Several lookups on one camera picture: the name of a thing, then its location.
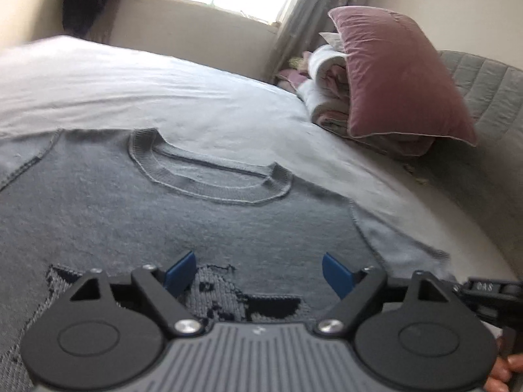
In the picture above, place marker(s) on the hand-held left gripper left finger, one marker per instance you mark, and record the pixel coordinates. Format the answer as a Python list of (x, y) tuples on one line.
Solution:
[(179, 272)]

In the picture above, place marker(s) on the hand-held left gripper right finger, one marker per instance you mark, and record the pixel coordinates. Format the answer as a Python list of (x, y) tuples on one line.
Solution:
[(337, 274)]

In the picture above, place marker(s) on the grey knitted sweater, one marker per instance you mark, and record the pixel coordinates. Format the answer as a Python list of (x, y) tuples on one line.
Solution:
[(204, 220)]

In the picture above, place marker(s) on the person's right hand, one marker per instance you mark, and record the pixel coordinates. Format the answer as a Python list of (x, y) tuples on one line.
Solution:
[(506, 375)]

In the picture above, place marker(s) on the small beige crumpled item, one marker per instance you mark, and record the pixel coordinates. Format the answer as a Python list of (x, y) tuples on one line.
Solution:
[(416, 173)]

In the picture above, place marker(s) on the bed with grey sheet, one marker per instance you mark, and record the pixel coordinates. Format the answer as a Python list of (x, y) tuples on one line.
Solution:
[(122, 81)]

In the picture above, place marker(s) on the folded grey pink duvet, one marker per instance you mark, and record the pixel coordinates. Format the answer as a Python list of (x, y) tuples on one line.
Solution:
[(327, 69)]

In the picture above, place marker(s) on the pink pillow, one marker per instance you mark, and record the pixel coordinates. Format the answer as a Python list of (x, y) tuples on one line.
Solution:
[(388, 69)]

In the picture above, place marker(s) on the grey quilted headboard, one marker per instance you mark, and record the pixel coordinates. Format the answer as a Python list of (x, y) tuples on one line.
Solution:
[(494, 90)]

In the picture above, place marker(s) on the grey curtain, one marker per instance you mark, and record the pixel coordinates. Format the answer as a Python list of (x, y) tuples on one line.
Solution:
[(310, 20)]

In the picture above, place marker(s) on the dark hanging jacket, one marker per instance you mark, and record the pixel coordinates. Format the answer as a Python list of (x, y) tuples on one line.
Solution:
[(90, 0)]

